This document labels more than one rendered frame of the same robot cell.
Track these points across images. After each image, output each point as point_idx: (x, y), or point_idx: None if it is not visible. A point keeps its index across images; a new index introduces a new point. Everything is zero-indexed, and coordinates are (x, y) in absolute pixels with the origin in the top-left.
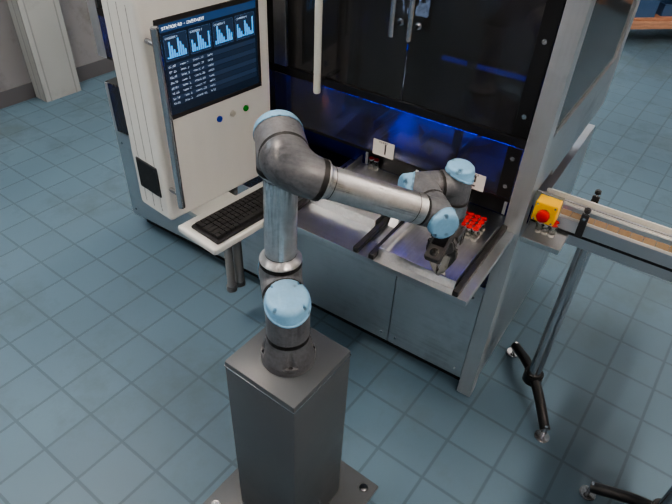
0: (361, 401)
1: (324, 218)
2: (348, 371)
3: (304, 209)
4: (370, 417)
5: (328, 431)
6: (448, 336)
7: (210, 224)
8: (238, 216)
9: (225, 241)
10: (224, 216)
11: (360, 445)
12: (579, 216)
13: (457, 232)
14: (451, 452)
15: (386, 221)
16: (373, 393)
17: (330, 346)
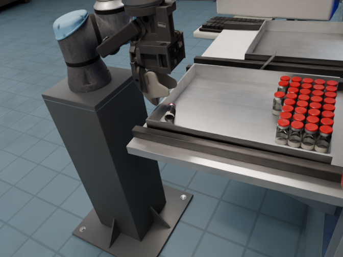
0: (230, 246)
1: (242, 41)
2: (100, 128)
3: (249, 30)
4: (216, 256)
5: (97, 164)
6: None
7: (215, 20)
8: None
9: (204, 31)
10: (229, 20)
11: (185, 253)
12: None
13: (150, 43)
14: None
15: (257, 63)
16: (244, 255)
17: (98, 96)
